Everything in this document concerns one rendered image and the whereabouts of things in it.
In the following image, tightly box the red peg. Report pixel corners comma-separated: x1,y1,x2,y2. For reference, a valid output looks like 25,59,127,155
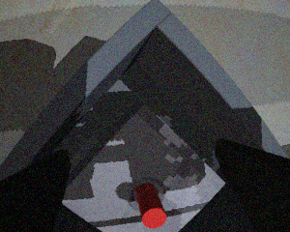
134,183,167,229

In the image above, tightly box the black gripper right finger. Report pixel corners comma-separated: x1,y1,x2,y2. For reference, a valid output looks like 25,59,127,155
215,138,290,232

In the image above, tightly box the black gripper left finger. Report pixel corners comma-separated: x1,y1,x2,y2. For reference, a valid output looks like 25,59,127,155
0,150,71,232

